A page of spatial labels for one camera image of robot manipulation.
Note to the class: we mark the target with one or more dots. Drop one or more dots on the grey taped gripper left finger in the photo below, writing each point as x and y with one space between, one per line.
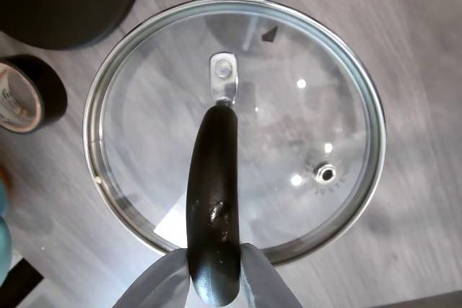
159 282

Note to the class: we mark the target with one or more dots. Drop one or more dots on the grey taped gripper right finger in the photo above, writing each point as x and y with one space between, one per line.
263 279

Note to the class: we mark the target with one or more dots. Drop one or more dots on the teal object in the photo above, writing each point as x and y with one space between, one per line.
3 236

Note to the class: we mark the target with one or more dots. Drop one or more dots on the black tape roll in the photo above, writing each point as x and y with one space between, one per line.
47 88

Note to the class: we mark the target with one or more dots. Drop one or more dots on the small black triangular scrap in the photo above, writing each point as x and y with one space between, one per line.
270 35

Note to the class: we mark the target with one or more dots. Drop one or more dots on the black round disc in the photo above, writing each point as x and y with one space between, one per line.
65 1

